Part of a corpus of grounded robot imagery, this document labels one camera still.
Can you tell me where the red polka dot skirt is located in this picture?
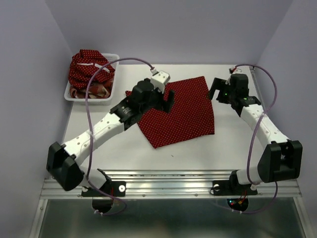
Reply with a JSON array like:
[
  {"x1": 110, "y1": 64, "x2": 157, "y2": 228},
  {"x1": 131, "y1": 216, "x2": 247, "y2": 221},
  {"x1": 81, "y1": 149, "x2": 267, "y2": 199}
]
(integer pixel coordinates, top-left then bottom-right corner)
[
  {"x1": 68, "y1": 49, "x2": 115, "y2": 89},
  {"x1": 138, "y1": 76, "x2": 215, "y2": 149}
]

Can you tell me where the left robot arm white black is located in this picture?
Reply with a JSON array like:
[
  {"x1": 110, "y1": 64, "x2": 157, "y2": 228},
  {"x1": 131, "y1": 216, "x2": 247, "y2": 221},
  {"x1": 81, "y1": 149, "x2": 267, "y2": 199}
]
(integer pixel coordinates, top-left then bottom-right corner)
[{"x1": 46, "y1": 78, "x2": 175, "y2": 195}]

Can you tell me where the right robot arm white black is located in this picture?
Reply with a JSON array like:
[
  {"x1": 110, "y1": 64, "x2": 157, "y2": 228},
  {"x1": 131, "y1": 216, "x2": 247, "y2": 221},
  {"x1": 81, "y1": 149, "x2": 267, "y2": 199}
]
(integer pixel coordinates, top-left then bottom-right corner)
[{"x1": 209, "y1": 73, "x2": 303, "y2": 196}]

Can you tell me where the red patterned skirt in basket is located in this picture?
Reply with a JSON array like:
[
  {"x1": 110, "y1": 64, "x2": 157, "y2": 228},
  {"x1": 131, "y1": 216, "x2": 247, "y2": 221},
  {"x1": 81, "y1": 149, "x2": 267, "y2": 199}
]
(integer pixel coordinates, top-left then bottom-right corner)
[{"x1": 69, "y1": 79, "x2": 113, "y2": 99}]

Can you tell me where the white plastic basket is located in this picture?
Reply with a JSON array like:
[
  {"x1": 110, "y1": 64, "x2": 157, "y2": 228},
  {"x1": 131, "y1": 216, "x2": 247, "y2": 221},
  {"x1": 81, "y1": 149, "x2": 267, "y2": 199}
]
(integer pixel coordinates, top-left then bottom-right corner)
[{"x1": 64, "y1": 50, "x2": 119, "y2": 106}]

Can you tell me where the red polka dot skirt in basket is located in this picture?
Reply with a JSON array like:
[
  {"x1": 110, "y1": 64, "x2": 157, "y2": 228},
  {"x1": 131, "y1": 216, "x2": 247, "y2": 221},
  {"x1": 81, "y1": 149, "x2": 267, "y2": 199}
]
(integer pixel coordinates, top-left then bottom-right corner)
[{"x1": 68, "y1": 49, "x2": 115, "y2": 89}]

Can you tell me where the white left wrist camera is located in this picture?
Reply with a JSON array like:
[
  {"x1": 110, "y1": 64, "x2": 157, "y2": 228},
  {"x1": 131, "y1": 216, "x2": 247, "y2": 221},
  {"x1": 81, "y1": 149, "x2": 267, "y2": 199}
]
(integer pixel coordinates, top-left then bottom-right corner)
[{"x1": 150, "y1": 69, "x2": 170, "y2": 93}]

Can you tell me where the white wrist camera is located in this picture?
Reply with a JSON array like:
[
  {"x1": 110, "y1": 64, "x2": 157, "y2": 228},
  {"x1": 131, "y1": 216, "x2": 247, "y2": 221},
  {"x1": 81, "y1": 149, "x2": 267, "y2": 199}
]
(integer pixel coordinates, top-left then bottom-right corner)
[
  {"x1": 229, "y1": 67, "x2": 242, "y2": 74},
  {"x1": 150, "y1": 69, "x2": 170, "y2": 93}
]

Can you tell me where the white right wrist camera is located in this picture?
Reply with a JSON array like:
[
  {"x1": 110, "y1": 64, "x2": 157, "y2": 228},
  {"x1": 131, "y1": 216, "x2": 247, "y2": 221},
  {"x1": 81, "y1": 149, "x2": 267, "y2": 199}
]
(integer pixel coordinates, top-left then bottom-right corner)
[{"x1": 229, "y1": 67, "x2": 242, "y2": 74}]

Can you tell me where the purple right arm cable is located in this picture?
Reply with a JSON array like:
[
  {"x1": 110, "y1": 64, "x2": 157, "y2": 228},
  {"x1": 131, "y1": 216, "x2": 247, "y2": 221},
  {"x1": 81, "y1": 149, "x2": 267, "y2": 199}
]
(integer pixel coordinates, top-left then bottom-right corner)
[{"x1": 215, "y1": 64, "x2": 279, "y2": 216}]

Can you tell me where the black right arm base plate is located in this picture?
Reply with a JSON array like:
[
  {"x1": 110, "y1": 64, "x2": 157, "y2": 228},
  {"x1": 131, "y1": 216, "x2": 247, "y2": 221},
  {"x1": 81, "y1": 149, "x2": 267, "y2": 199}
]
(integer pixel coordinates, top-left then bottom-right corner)
[{"x1": 210, "y1": 180, "x2": 258, "y2": 196}]

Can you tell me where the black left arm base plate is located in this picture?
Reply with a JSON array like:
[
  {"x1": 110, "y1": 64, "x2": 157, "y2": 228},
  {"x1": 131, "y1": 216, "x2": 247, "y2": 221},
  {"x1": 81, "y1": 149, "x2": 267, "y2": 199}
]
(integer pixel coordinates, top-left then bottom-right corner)
[{"x1": 81, "y1": 180, "x2": 126, "y2": 197}]

